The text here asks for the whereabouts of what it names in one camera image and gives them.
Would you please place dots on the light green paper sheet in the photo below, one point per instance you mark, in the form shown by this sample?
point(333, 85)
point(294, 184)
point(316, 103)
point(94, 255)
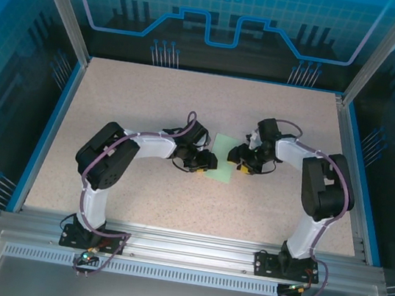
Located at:
point(224, 145)

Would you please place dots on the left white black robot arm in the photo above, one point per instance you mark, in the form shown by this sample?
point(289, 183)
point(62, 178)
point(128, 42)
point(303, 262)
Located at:
point(106, 164)

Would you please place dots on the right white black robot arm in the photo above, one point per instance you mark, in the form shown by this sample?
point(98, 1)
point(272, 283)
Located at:
point(325, 189)

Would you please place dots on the blue table edge strip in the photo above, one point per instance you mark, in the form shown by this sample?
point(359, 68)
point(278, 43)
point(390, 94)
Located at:
point(60, 116)
point(360, 161)

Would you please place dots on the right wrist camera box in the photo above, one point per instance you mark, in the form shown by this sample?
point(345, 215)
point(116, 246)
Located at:
point(255, 137)

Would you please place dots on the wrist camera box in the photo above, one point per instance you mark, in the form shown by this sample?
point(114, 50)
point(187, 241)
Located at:
point(203, 143)
point(255, 137)

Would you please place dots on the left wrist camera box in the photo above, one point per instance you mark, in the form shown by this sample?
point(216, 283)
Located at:
point(203, 143)

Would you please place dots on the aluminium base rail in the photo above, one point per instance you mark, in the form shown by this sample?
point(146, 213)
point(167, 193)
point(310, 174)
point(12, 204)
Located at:
point(186, 245)

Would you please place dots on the aluminium table side rail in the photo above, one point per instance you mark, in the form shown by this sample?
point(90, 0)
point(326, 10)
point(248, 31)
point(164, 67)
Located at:
point(347, 140)

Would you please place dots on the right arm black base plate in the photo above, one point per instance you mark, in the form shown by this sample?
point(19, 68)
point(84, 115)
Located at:
point(263, 264)

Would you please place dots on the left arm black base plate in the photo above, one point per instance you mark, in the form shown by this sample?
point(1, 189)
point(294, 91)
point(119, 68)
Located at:
point(69, 236)

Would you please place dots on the aluminium frame post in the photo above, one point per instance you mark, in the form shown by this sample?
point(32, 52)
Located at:
point(65, 9)
point(379, 56)

